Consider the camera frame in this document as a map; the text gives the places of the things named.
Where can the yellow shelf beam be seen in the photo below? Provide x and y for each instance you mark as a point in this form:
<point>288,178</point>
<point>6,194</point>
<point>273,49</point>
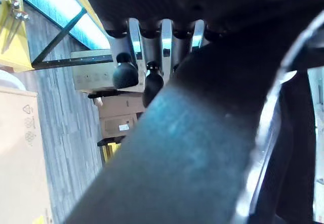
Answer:
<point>83,4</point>

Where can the pale cardboard box with symbols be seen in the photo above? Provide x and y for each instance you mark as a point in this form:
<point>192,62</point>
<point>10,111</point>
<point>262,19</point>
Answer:
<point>93,74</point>

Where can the black shelf cross brace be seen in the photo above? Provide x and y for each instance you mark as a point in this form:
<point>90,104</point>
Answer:
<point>58,38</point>

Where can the brown cardboard box with label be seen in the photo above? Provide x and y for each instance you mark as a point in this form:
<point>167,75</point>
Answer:
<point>119,117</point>

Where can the silver shelf bolt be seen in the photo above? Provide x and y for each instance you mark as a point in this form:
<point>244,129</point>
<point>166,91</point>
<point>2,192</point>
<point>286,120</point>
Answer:
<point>21,15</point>
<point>15,4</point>

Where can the yellow shelf upright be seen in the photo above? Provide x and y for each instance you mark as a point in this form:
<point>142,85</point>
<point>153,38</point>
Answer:
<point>12,44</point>

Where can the large light cardboard box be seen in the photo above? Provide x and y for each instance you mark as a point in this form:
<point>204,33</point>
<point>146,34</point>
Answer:
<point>20,158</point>

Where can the black and yellow pallet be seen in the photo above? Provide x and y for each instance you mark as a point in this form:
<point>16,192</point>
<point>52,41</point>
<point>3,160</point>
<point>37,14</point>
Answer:
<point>110,148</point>

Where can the white round container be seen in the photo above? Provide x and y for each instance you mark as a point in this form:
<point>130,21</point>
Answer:
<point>10,81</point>

